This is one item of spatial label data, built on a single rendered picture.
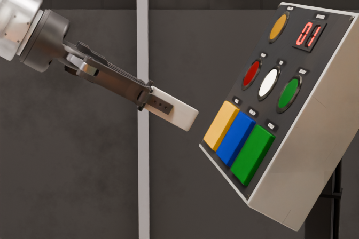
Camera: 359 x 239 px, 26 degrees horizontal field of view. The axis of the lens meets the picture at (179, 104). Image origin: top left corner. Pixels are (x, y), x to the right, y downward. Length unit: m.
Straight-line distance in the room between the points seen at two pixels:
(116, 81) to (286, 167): 0.24
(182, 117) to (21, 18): 0.24
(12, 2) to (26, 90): 2.11
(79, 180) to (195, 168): 0.46
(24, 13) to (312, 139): 0.39
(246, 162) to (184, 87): 1.95
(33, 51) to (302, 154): 0.36
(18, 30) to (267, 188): 0.36
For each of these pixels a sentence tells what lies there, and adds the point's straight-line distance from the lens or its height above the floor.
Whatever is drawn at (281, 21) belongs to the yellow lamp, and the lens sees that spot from 1.24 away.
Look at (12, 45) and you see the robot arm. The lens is 0.96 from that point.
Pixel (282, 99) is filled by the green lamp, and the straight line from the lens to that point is 1.05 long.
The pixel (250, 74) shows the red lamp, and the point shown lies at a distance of 1.24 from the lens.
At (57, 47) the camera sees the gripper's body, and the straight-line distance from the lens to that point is 0.96.
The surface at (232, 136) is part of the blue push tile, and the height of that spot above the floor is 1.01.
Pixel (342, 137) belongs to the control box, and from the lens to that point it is 1.01.
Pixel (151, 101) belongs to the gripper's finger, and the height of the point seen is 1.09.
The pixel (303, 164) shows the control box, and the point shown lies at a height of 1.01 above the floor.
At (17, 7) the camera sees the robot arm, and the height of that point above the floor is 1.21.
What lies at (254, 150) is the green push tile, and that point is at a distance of 1.04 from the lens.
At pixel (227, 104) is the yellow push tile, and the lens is 1.25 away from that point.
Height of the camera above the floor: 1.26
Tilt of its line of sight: 10 degrees down
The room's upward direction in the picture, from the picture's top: straight up
